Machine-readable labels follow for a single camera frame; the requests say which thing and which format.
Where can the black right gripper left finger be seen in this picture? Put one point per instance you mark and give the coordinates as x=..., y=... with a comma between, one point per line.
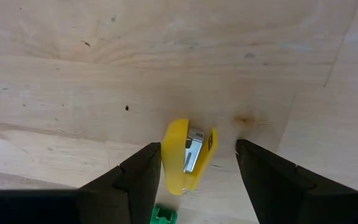
x=73, y=207

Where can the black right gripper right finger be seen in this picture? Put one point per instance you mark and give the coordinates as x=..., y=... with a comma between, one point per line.
x=291, y=199

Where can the green staple remover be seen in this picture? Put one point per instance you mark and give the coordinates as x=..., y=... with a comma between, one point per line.
x=163, y=216

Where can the yellow staple remover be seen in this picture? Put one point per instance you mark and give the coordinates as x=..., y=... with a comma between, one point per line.
x=174, y=155

